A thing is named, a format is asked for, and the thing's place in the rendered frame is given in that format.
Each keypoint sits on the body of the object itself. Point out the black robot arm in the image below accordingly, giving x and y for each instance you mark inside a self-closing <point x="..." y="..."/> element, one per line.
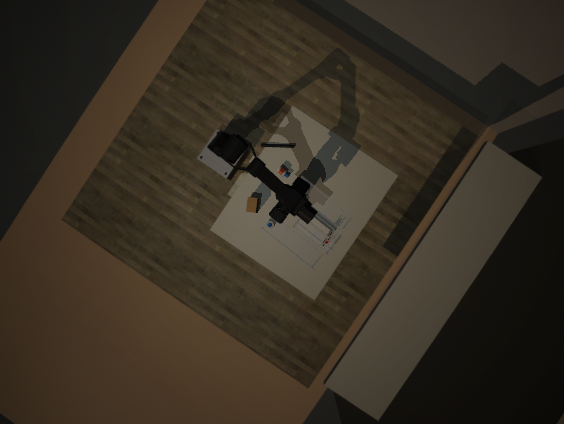
<point x="294" y="200"/>

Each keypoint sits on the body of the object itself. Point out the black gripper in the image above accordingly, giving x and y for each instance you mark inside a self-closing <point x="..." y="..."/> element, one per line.
<point x="278" y="213"/>

